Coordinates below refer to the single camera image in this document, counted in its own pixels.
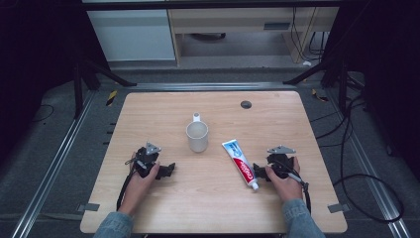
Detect black stand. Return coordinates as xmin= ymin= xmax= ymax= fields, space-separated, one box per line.
xmin=72 ymin=58 xmax=139 ymax=121
xmin=282 ymin=56 xmax=366 ymax=115

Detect black hanging cables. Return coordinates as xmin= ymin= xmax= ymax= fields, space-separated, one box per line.
xmin=289 ymin=6 xmax=329 ymax=63

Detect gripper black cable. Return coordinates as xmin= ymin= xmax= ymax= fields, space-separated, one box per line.
xmin=115 ymin=157 xmax=144 ymax=211
xmin=280 ymin=162 xmax=313 ymax=215

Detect aluminium floor rail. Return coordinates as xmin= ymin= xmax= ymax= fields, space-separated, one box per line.
xmin=325 ymin=88 xmax=414 ymax=238
xmin=9 ymin=89 xmax=97 ymax=238

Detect light wooden desk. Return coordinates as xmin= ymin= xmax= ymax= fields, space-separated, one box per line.
xmin=166 ymin=6 xmax=341 ymax=65

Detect white cup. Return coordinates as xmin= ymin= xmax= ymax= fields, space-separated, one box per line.
xmin=184 ymin=111 xmax=210 ymax=154

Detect black floor cables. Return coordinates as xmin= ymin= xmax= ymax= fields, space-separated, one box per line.
xmin=309 ymin=93 xmax=406 ymax=224

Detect person's right hand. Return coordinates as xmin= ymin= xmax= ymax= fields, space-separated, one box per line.
xmin=264 ymin=156 xmax=304 ymax=203

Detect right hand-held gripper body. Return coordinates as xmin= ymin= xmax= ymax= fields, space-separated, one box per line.
xmin=265 ymin=145 xmax=297 ymax=180

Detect grey tape piece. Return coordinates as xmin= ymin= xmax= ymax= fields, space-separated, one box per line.
xmin=76 ymin=202 xmax=101 ymax=213
xmin=327 ymin=202 xmax=352 ymax=214

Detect toothpaste tube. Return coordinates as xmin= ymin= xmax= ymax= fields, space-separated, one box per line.
xmin=221 ymin=138 xmax=261 ymax=191

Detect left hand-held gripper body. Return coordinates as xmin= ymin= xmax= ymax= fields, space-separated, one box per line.
xmin=134 ymin=141 xmax=162 ymax=179

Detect white cabinet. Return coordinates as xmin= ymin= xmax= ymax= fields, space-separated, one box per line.
xmin=85 ymin=8 xmax=177 ymax=62

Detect thin black floor cable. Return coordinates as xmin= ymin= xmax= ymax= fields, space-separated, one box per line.
xmin=32 ymin=103 xmax=55 ymax=124

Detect yellow black tape strip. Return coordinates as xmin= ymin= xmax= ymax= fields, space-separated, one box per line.
xmin=105 ymin=89 xmax=119 ymax=107
xmin=311 ymin=88 xmax=330 ymax=103

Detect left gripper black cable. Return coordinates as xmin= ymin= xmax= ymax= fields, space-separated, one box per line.
xmin=115 ymin=157 xmax=144 ymax=211

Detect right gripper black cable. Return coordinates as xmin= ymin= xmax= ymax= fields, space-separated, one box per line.
xmin=280 ymin=162 xmax=313 ymax=215

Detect person's left hand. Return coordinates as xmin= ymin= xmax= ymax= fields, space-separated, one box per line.
xmin=118 ymin=152 xmax=161 ymax=217

